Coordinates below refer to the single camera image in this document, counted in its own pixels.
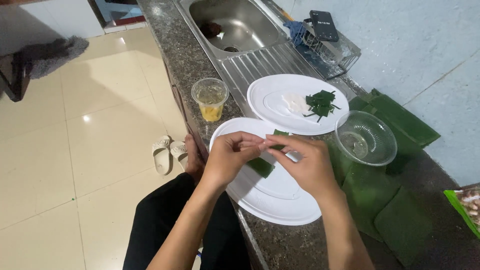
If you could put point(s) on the white oval plate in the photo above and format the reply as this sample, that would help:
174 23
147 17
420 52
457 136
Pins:
277 108
273 195

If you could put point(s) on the person's left hand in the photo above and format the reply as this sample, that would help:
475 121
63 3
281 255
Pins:
225 161

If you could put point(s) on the green leaf strip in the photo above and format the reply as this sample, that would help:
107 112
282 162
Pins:
261 167

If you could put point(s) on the white grated coconut heap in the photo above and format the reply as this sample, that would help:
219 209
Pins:
296 102

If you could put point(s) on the dark wooden furniture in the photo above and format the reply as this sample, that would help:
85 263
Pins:
15 77

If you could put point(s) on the blue cloth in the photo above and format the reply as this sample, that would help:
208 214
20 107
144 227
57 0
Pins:
294 32

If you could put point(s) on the brown scrubber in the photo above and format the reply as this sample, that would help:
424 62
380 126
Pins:
210 28

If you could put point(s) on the green snack packet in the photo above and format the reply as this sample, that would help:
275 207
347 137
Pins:
467 210

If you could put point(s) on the large banana leaf sheet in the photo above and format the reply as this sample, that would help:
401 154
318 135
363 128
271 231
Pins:
365 195

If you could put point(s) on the square banana leaf piece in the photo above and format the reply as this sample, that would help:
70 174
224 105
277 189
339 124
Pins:
403 225

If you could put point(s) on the cream slide sandal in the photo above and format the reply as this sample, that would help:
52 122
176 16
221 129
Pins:
162 154
180 151

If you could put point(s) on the stainless steel sink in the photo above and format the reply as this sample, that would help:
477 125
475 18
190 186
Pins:
247 48

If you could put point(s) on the grey floor mat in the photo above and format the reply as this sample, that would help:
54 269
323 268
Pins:
56 56

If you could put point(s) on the stack of folded banana leaves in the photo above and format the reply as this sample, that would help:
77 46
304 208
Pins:
401 118

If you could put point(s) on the clear glass bowl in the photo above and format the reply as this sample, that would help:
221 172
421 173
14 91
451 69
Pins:
365 138

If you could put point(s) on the person's right hand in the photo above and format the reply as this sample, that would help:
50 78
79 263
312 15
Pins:
309 165

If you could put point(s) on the clear plastic cup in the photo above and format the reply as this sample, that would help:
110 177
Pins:
210 100

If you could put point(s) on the pile of cut leaf pieces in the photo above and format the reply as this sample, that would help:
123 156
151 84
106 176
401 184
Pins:
321 103

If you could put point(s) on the black phone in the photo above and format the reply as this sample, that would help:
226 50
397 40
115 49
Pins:
324 25

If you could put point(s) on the person's bare foot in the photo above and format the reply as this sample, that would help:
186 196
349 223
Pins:
194 157

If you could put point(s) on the person's black trousers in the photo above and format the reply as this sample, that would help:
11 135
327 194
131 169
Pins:
165 225

